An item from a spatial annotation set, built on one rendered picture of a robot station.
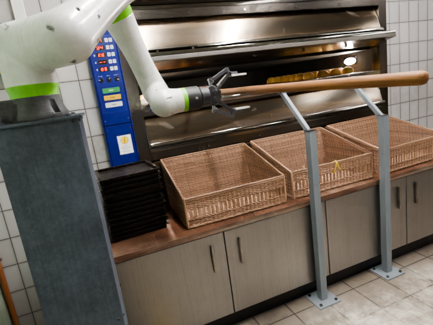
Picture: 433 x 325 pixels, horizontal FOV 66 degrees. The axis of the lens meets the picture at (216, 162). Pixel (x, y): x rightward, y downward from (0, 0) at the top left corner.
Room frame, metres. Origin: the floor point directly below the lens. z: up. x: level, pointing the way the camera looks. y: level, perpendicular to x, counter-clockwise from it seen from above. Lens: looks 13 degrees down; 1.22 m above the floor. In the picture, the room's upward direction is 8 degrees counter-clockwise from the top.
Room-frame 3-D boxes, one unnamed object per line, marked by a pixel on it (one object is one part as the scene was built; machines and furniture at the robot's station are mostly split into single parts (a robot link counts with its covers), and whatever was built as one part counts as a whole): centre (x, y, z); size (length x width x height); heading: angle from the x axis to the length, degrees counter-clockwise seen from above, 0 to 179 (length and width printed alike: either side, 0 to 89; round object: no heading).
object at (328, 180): (1.99, -0.57, 0.72); 0.56 x 0.49 x 0.28; 109
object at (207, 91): (1.37, -0.01, 1.19); 0.09 x 0.07 x 0.08; 110
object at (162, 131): (2.24, -0.47, 1.02); 1.79 x 0.11 x 0.19; 110
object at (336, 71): (2.85, -0.86, 1.21); 0.61 x 0.48 x 0.06; 20
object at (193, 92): (1.34, 0.06, 1.19); 0.12 x 0.06 x 0.09; 20
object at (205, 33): (2.24, -0.47, 1.54); 1.79 x 0.11 x 0.19; 110
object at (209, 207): (1.79, -0.01, 0.72); 0.56 x 0.49 x 0.28; 109
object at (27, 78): (0.92, 0.45, 1.36); 0.16 x 0.13 x 0.19; 63
